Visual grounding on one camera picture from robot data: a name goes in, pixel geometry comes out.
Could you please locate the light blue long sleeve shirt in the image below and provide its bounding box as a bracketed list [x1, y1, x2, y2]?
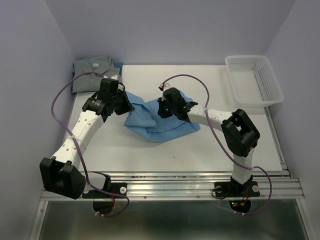
[124, 92, 201, 143]

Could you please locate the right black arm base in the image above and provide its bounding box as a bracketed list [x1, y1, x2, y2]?
[212, 181, 260, 199]

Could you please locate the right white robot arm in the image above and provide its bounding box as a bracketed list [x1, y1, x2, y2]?
[157, 84, 260, 195]

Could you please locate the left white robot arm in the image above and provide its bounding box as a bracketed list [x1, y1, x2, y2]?
[39, 75, 134, 200]

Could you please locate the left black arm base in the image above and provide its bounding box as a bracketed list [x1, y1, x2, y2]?
[81, 182, 128, 199]

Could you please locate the folded blue plaid shirt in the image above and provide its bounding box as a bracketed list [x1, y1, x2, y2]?
[113, 62, 123, 76]

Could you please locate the folded grey shirt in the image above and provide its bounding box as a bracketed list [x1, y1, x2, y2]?
[71, 55, 122, 93]

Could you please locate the white plastic basket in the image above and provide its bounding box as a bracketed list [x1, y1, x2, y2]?
[225, 55, 284, 108]

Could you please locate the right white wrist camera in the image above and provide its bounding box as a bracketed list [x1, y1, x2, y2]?
[158, 83, 171, 92]

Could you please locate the aluminium mounting rail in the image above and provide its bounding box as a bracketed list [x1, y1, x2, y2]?
[107, 163, 305, 201]

